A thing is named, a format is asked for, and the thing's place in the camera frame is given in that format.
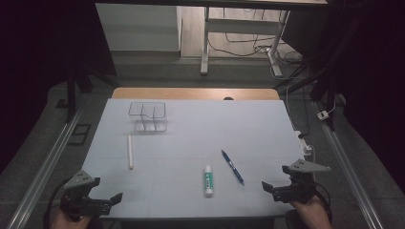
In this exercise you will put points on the white power strip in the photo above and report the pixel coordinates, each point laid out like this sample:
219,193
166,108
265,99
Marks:
304,144

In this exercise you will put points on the black table grommet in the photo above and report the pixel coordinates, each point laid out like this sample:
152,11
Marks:
228,99

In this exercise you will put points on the clear plastic pen organizer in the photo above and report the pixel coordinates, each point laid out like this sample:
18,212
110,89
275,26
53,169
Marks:
149,126

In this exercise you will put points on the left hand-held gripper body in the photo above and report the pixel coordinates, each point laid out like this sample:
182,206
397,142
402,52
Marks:
78,198

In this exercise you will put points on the white table cover sheet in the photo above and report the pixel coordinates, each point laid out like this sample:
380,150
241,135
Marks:
191,143

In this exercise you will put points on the aluminium floor rail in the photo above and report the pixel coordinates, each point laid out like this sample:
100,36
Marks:
347,171
47,165

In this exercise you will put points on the black tripod stand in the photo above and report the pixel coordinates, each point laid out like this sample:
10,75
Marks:
71,95
329,92

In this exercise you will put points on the person's left hand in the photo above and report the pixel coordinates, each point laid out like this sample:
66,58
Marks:
68,223

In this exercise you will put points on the black floor plate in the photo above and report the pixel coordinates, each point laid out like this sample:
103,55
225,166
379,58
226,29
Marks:
71,135

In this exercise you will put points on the white plug adapter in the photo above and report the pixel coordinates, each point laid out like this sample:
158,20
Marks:
323,115

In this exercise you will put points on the dark curtain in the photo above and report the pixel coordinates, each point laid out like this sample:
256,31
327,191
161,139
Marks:
31,63
375,63

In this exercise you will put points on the white-legged desk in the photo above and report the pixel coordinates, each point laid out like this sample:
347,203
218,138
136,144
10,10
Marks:
204,47

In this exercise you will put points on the white panel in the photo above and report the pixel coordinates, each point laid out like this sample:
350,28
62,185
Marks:
140,28

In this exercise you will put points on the white green glue stick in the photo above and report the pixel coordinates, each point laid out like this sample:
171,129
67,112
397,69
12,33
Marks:
208,183

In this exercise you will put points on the blue pen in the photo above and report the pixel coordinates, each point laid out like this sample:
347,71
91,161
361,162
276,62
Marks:
232,167

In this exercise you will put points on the white pen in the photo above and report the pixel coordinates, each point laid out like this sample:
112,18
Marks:
130,152

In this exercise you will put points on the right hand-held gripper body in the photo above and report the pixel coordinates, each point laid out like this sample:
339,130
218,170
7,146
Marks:
302,187

